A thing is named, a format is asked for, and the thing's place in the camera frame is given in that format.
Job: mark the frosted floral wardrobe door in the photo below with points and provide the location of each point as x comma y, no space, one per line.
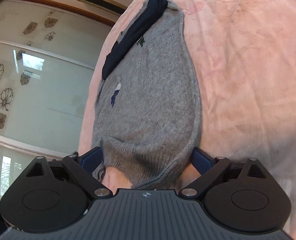
38,85

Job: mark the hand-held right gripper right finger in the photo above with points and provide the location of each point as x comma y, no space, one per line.
201,161

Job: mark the navy blue sock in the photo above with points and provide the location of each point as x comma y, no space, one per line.
135,30

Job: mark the grey knit garment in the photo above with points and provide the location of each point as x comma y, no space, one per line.
150,100

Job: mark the pink blanket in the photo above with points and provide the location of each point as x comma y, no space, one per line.
250,80

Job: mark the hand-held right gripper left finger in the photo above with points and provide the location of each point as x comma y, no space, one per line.
91,160

